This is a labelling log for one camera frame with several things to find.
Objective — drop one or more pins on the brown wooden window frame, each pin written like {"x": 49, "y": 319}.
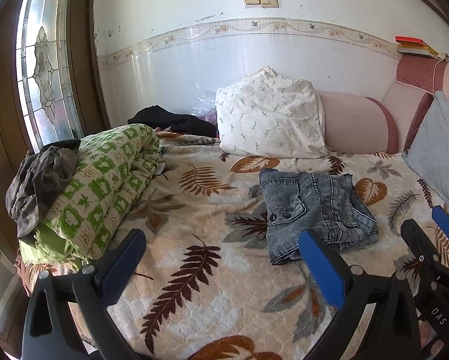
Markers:
{"x": 83, "y": 63}

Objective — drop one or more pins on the stained glass window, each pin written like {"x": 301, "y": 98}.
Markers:
{"x": 40, "y": 63}

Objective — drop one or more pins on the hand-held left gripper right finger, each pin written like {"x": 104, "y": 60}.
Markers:
{"x": 325, "y": 270}

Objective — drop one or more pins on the cream leaf-print blanket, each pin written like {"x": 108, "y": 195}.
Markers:
{"x": 209, "y": 202}

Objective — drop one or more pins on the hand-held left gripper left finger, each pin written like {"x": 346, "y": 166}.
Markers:
{"x": 123, "y": 266}

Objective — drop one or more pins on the white floral pillow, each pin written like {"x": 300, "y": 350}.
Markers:
{"x": 269, "y": 120}

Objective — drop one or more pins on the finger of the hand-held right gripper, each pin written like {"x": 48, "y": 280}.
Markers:
{"x": 415, "y": 236}
{"x": 446, "y": 222}

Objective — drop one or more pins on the pink padded headboard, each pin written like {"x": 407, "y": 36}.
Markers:
{"x": 348, "y": 120}

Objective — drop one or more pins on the beige wall light switch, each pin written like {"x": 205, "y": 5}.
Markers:
{"x": 252, "y": 0}
{"x": 269, "y": 0}

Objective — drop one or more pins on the camouflage garment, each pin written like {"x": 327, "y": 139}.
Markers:
{"x": 37, "y": 183}

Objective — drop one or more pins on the black garment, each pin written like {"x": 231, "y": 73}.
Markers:
{"x": 172, "y": 120}

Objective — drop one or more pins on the light blue quilted pillow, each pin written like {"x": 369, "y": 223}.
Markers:
{"x": 441, "y": 150}

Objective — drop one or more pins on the yellow book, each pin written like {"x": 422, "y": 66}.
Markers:
{"x": 417, "y": 50}

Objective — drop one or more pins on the red book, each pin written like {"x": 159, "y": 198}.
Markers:
{"x": 410, "y": 40}

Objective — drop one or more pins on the grey-blue denim pants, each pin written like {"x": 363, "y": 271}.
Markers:
{"x": 314, "y": 210}

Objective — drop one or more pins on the clear plastic bag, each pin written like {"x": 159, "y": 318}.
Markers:
{"x": 205, "y": 105}

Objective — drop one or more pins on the green patterned quilt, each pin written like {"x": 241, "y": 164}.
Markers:
{"x": 108, "y": 180}

